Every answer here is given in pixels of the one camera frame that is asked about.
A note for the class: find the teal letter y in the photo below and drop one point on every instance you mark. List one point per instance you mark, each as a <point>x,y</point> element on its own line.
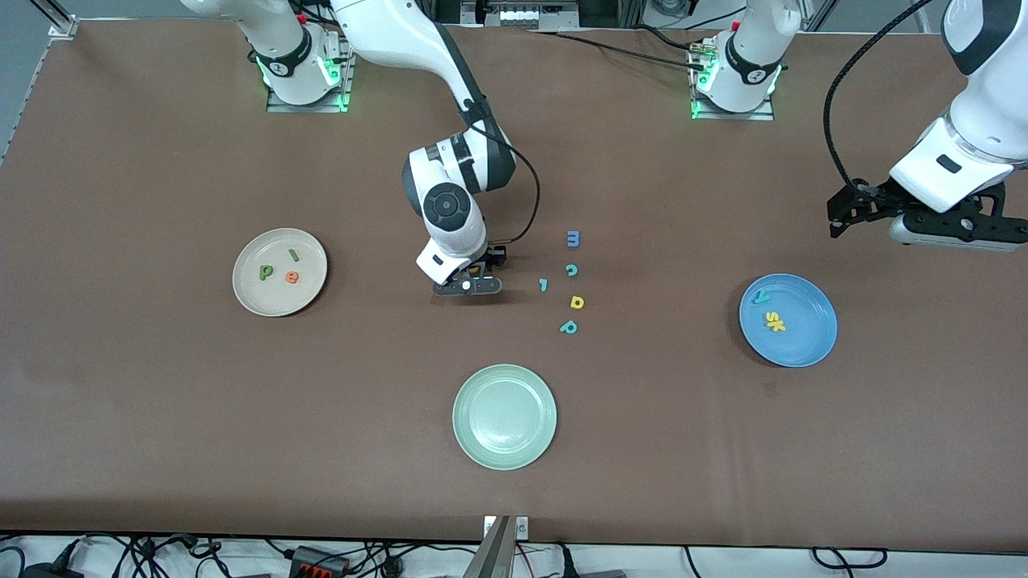
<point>761,298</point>

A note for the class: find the red black power strip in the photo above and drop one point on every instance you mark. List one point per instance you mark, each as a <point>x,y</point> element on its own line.
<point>320,560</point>

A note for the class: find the beige brown plate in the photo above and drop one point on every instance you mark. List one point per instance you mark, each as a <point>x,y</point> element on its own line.
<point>265,301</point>

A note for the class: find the teal letter a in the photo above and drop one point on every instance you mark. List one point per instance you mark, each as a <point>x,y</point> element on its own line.
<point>563,329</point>

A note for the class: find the black power adapter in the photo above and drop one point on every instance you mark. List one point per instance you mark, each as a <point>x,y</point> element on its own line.
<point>48,570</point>

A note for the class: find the blue plate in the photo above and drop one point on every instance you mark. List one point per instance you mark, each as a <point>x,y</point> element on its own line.
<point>803,345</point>

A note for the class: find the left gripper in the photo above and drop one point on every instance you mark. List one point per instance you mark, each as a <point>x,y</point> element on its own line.
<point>874,200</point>

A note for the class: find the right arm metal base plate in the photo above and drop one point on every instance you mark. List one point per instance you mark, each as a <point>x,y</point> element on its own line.
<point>281,106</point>

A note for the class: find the pale green plate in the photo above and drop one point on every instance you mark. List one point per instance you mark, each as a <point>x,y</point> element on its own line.
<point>504,417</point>

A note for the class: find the aluminium profile post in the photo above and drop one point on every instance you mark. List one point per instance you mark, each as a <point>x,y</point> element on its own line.
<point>491,554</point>

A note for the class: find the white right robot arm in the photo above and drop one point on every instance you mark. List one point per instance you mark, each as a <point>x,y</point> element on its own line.
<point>393,24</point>

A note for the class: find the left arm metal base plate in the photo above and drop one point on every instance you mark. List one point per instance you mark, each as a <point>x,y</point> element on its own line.
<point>767,115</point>

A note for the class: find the aluminium corner profile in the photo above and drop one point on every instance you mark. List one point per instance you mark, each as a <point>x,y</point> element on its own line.
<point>56,16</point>

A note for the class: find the grey control device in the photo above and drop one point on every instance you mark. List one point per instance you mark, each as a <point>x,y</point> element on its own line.
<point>518,14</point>

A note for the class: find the small white bracket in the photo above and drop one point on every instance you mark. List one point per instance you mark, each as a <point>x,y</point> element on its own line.
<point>522,527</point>

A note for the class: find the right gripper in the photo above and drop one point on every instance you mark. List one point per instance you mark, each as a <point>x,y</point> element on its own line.
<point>491,258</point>

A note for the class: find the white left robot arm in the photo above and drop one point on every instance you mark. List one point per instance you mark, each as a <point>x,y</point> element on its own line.
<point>755,48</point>

